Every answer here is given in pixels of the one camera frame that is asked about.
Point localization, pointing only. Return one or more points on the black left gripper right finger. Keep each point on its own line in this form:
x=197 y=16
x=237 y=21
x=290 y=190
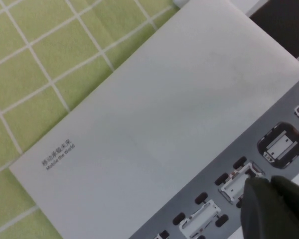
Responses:
x=294 y=196

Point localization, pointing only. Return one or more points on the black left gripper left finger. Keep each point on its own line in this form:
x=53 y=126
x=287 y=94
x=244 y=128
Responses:
x=264 y=216

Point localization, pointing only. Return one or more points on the white product manual book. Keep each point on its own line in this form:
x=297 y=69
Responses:
x=152 y=124

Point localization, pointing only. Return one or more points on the green white checked tablecloth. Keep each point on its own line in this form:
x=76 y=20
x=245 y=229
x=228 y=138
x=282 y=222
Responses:
x=40 y=62

